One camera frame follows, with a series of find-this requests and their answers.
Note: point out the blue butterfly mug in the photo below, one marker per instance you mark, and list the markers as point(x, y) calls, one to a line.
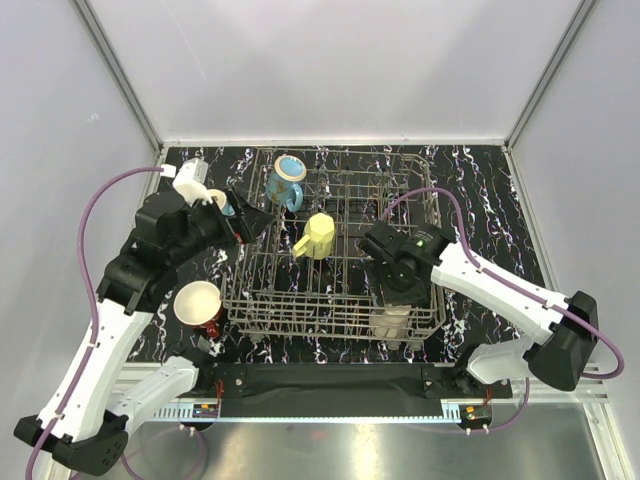
point(283, 186)

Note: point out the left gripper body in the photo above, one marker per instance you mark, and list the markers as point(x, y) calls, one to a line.
point(208, 227)

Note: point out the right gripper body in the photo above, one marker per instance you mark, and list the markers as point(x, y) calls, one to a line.
point(377, 267)

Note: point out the grey wire dish rack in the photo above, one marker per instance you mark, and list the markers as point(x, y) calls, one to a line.
point(270, 292)

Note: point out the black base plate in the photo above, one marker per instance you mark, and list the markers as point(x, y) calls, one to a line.
point(256, 380)

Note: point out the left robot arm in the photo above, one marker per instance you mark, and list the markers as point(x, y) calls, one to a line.
point(83, 427)

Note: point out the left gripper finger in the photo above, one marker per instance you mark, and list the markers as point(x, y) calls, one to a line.
point(251, 222)
point(237, 201)

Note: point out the beige paper cup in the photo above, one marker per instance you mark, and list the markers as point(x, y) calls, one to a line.
point(391, 323)

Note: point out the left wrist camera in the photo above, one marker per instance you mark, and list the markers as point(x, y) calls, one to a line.
point(188, 180)

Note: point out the light blue mug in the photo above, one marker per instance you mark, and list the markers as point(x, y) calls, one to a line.
point(220, 199)

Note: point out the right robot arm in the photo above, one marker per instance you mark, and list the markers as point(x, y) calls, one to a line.
point(556, 341)

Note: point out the red mug cream interior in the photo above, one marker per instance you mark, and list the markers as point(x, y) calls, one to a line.
point(199, 305)

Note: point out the yellow-green mug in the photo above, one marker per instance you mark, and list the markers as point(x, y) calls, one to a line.
point(318, 237)

